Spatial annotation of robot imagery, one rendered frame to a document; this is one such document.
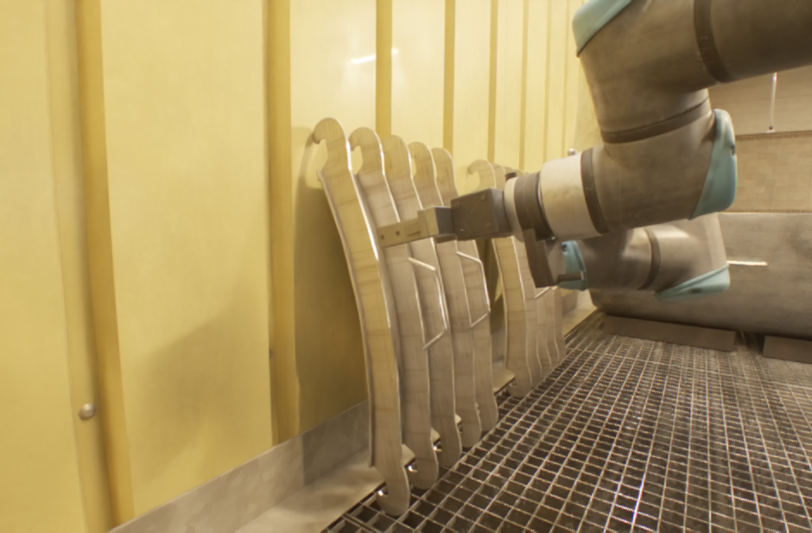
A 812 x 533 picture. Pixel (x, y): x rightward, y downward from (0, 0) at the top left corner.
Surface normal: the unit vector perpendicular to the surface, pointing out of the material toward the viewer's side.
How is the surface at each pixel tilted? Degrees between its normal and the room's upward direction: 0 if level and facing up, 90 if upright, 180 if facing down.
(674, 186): 114
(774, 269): 88
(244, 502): 90
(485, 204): 90
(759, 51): 149
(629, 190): 102
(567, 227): 133
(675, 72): 141
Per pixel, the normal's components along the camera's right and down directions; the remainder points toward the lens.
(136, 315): 0.82, 0.07
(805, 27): -0.61, 0.75
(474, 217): -0.58, 0.09
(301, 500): 0.01, -0.99
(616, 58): -0.75, 0.52
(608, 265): 0.03, 0.32
